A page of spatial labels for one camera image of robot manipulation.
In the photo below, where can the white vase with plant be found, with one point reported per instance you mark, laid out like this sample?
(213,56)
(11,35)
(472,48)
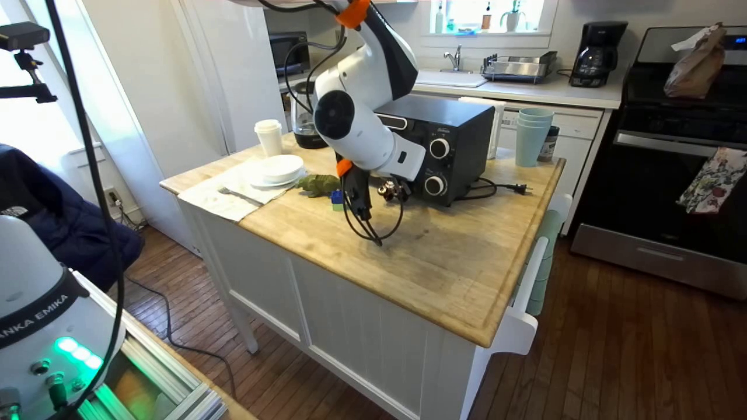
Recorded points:
(511,19)

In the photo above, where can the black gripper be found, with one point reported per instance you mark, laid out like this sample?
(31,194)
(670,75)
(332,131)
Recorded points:
(381,185)

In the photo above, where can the white wall outlet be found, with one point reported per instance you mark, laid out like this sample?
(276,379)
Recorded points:
(109,196)

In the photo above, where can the white kitchen sink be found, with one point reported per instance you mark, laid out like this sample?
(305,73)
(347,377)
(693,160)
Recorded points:
(450,77)

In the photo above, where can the teal hanging towel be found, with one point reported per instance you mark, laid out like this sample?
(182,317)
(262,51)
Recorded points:
(545,264)

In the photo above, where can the black camera on tripod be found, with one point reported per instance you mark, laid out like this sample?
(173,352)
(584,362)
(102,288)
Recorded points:
(23,35)

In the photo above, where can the metal fork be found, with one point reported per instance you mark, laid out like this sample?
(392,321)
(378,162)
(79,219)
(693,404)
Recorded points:
(240,196)

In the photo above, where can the aluminium robot stand frame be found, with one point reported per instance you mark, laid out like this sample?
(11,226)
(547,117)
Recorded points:
(170,387)

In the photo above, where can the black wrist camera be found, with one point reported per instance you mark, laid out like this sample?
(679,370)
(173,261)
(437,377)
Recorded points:
(356,194)

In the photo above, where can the white counter cabinets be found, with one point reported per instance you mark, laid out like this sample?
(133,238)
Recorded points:
(578,125)

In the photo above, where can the small red bottle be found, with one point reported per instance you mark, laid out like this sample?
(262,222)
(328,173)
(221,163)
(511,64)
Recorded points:
(486,19)

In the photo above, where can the blue sponge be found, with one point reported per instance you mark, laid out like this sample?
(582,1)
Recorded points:
(464,30)

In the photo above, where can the floral dish towel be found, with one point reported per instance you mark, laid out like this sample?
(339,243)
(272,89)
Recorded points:
(713,182)

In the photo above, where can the grey dish rack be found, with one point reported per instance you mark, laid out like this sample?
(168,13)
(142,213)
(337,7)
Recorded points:
(517,69)

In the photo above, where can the black microwave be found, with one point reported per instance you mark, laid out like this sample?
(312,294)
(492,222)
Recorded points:
(288,55)

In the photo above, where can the brown paper bag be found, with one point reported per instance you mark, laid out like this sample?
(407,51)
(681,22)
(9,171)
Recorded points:
(695,70)

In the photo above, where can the small dark container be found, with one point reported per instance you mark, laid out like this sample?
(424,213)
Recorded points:
(552,142)

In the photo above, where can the blue and green block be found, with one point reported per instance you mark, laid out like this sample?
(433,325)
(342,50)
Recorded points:
(337,202)

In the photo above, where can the green plush toy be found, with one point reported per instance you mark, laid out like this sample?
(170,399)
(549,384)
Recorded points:
(318,185)

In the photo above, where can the kitchen window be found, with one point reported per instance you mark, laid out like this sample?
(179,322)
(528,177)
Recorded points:
(468,13)

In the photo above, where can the black toaster oven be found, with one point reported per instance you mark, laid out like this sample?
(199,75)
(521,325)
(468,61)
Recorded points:
(458,125)

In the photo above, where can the stacked teal cups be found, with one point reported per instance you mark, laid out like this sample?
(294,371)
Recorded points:
(533,141)

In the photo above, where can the white wooden-top kitchen island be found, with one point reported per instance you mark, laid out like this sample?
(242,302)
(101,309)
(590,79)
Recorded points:
(350,335)

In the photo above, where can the white plate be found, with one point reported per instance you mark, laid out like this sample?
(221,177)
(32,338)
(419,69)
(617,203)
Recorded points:
(260,182)

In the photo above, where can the chrome faucet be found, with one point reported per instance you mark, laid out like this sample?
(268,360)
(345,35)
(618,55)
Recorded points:
(455,59)

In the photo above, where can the black kitchen stove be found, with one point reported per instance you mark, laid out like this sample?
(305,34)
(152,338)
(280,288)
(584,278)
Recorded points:
(644,194)

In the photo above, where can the white stained dish cloth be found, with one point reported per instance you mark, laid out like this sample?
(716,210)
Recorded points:
(205,203)

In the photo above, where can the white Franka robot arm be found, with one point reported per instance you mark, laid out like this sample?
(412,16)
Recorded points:
(364,131)

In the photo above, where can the white soap bottle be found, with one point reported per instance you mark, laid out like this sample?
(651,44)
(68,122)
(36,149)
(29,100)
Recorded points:
(440,19)

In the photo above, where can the white paper cup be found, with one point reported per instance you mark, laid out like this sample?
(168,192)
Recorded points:
(268,138)

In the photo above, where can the small teal bottle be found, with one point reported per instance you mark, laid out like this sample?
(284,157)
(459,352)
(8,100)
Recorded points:
(450,26)

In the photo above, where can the glass electric kettle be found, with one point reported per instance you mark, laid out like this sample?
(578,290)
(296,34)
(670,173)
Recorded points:
(301,117)

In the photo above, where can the dark blue fabric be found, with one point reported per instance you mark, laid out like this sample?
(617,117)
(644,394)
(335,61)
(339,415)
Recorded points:
(71,225)

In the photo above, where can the black coffee maker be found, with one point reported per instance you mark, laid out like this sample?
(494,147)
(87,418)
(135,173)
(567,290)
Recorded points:
(598,55)

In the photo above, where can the white bowl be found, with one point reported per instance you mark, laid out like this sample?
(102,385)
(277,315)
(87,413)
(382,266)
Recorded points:
(277,166)

